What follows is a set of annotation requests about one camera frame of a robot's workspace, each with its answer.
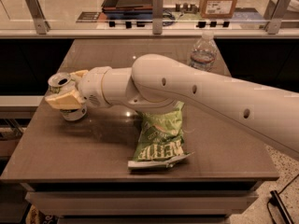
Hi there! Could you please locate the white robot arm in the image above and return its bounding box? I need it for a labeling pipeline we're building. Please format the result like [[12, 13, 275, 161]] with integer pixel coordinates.
[[46, 54, 299, 159]]

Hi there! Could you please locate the black cable on floor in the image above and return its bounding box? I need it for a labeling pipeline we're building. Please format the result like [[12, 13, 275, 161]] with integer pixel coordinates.
[[266, 173, 299, 224]]

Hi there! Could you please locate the green white 7up can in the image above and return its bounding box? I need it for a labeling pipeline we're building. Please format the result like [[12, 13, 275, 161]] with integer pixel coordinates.
[[48, 72, 87, 121]]

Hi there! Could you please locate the left metal bracket post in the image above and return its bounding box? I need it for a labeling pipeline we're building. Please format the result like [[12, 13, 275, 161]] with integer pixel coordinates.
[[25, 0, 50, 35]]

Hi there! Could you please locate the metal bracket post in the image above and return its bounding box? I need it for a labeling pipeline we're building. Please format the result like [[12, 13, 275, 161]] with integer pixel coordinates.
[[152, 0, 164, 35], [25, 0, 50, 35], [263, 0, 299, 35]]

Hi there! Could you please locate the green chip bag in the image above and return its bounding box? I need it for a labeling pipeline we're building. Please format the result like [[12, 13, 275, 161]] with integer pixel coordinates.
[[128, 102, 191, 170]]

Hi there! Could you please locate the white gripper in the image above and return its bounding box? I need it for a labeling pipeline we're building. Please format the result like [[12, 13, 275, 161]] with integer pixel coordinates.
[[45, 66, 111, 110]]

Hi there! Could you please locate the right metal bracket post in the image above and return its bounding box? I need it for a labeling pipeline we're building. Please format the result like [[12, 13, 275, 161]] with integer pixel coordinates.
[[263, 0, 299, 35]]

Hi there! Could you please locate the middle metal bracket post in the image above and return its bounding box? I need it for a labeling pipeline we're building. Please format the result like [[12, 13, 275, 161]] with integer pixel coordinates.
[[152, 0, 164, 35]]

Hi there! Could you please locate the clear plastic water bottle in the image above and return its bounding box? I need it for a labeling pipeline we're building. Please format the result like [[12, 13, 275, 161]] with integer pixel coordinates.
[[189, 31, 218, 71]]

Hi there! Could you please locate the cardboard box with label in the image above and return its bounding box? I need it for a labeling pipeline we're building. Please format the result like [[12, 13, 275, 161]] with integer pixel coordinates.
[[199, 0, 237, 19]]

